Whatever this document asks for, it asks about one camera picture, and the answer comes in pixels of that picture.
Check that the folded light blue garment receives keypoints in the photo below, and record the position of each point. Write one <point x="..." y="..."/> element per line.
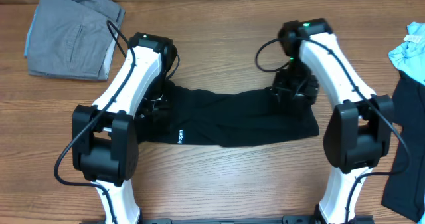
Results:
<point x="28" y="38"/>

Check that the black Sydrogen t-shirt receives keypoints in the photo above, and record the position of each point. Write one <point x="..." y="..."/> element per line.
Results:
<point x="202" y="117"/>

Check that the black garment at right edge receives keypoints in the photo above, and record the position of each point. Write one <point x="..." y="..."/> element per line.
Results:
<point x="404" y="193"/>

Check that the folded grey trousers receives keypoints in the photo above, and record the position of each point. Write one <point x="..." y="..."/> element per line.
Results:
<point x="70" y="39"/>

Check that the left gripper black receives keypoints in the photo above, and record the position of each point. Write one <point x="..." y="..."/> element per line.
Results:
<point x="163" y="108"/>

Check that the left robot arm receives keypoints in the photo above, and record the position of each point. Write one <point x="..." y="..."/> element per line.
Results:
<point x="106" y="145"/>

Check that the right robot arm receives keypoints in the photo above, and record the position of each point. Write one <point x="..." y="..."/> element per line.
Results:
<point x="358" y="133"/>

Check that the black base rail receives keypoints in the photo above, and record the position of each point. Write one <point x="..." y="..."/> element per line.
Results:
<point x="225" y="221"/>

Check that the light blue shirt right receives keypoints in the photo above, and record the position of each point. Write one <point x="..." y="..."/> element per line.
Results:
<point x="408" y="57"/>

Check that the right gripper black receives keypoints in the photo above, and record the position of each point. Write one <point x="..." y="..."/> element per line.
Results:
<point x="295" y="93"/>

